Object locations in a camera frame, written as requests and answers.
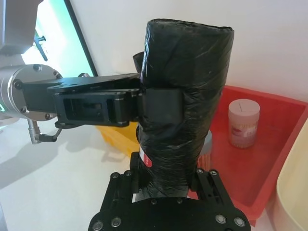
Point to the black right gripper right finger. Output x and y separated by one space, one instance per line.
211 190

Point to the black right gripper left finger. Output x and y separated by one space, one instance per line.
120 192

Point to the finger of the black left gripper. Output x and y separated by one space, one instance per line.
163 103
115 81

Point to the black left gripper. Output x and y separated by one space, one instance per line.
38 98

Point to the black garbage bag roll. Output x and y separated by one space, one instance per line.
187 72

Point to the yellow plastic container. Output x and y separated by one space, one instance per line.
118 139

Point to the black framed display screen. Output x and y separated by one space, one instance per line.
60 36

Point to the red plastic tray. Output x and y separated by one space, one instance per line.
272 156

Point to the white toothpick jar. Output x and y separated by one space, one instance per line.
244 120

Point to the cream plastic bin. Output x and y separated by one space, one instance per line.
296 192

